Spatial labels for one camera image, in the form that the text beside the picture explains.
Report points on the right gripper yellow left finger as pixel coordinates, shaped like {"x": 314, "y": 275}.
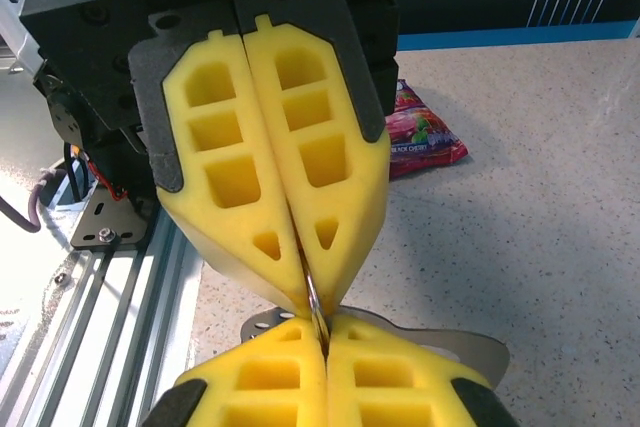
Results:
{"x": 230, "y": 387}

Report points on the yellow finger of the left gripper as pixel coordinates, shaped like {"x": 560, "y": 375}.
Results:
{"x": 185, "y": 122}
{"x": 350, "y": 187}

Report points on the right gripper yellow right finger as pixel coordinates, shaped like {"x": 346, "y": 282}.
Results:
{"x": 440, "y": 397}

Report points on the silver metal keyring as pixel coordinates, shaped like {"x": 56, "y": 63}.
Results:
{"x": 315, "y": 307}

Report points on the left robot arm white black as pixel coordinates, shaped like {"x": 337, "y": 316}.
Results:
{"x": 15, "y": 22}

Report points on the red cherry snack packet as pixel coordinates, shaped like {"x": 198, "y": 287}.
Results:
{"x": 425, "y": 137}

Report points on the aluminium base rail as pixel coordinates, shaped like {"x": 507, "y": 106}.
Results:
{"x": 100, "y": 347}

